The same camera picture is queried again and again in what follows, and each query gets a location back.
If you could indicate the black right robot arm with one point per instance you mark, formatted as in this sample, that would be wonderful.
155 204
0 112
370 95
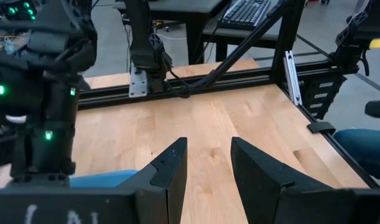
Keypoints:
53 62

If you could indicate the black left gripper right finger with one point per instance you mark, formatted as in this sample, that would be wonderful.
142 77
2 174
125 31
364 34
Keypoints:
258 186

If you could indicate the black jointed stand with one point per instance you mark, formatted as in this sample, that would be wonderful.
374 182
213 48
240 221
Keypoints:
353 37

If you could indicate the grey desk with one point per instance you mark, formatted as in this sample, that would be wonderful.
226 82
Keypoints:
189 6

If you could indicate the black keyboard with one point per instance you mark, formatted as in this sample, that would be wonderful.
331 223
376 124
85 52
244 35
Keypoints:
244 14

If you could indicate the black aluminium table frame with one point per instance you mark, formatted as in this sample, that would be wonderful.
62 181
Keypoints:
239 77

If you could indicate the black slotted bracket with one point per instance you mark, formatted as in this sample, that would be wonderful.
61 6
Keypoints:
321 93

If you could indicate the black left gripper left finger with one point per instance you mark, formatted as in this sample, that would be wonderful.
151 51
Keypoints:
164 186

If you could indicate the silver mounting plate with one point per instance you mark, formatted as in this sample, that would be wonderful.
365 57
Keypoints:
138 83

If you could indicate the blue plastic tray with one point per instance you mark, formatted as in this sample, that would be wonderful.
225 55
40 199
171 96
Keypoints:
102 180

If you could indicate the black chair armrest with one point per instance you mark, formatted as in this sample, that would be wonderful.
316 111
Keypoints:
377 109

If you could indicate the black edge clip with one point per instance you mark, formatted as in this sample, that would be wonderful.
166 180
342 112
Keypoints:
321 127

